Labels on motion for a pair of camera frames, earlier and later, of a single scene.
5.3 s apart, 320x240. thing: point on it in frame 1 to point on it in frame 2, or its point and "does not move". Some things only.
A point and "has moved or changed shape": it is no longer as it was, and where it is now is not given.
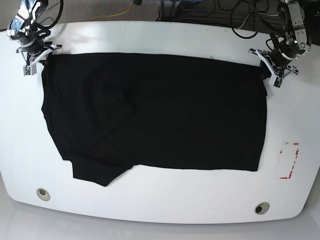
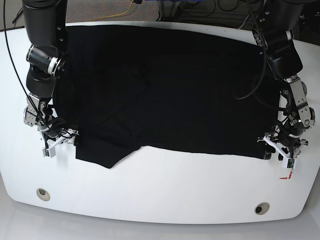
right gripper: (267, 63) to (290, 152)
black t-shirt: (106, 113) has moved or changed shape
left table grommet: (43, 194) does not move
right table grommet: (261, 208) does not move
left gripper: (40, 56) to (68, 135)
